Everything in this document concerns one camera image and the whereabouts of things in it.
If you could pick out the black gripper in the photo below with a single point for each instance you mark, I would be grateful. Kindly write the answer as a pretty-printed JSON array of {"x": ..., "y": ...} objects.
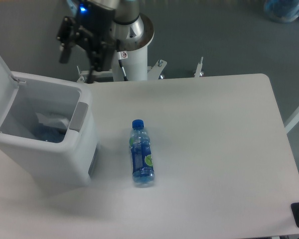
[{"x": 91, "y": 28}]

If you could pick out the white paper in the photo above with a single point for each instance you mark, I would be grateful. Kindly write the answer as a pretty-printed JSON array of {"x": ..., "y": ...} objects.
[{"x": 53, "y": 120}]

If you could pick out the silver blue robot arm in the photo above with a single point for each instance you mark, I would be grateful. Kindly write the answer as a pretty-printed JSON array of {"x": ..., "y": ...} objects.
[{"x": 126, "y": 11}]

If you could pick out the white trash can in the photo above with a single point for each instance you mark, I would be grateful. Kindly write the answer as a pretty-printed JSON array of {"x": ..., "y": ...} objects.
[{"x": 65, "y": 156}]

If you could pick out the blue plastic bottle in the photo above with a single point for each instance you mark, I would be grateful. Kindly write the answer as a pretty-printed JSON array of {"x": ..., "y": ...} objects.
[{"x": 140, "y": 148}]

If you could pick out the blue plastic bag background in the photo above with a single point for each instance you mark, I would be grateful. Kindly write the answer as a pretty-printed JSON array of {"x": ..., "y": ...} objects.
[{"x": 282, "y": 11}]

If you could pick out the white pedestal base frame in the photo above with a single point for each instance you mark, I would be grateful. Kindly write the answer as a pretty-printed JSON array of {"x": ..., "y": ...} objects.
[{"x": 123, "y": 71}]

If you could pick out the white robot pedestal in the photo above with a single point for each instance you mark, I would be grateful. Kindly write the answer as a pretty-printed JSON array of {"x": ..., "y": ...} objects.
[{"x": 132, "y": 40}]

